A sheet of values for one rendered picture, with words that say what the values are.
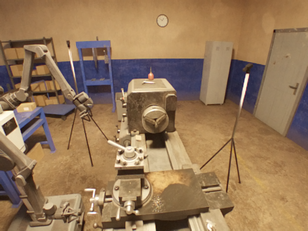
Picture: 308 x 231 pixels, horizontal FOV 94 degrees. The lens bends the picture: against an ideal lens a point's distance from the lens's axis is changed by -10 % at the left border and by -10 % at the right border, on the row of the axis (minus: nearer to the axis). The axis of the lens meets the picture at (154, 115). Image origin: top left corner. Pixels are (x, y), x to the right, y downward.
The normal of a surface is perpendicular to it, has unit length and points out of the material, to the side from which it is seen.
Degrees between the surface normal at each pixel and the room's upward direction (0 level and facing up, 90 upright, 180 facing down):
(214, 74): 90
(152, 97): 90
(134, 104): 90
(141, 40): 90
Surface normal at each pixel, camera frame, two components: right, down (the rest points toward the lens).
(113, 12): 0.11, 0.42
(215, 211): 0.00, -0.90
